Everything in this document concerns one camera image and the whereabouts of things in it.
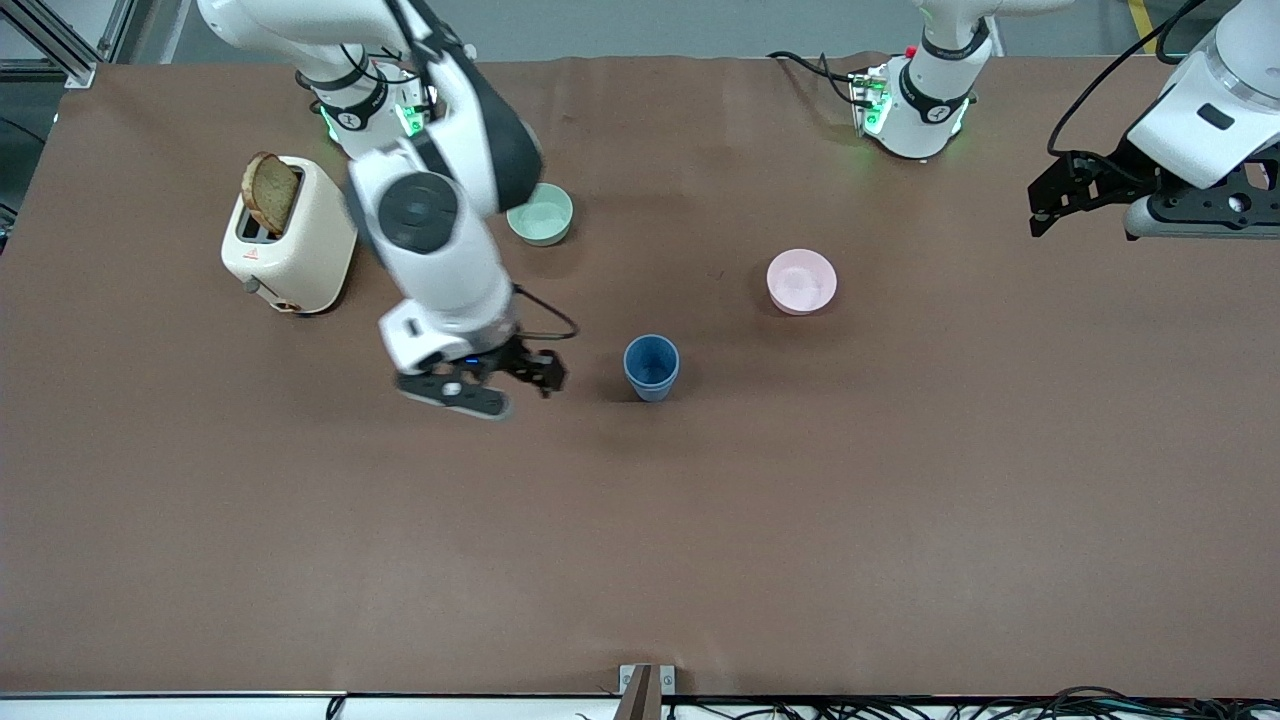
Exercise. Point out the brown bread slice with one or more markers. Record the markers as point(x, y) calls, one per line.
point(270, 195)

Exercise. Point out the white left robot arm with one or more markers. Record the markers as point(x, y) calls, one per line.
point(925, 90)

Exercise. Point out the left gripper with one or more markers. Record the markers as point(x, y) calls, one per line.
point(1122, 172)

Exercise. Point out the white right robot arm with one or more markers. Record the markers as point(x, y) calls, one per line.
point(450, 270)

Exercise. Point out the mint green bowl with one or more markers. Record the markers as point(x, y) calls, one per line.
point(545, 218)

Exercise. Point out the metal table edge bracket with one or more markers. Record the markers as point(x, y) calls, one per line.
point(646, 692)

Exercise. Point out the aluminium frame profile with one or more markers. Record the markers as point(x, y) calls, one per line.
point(60, 45)

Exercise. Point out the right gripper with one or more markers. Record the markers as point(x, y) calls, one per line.
point(512, 359)

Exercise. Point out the cream white toaster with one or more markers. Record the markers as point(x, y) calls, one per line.
point(310, 250)

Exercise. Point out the pink bowl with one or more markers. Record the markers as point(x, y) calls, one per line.
point(800, 282)

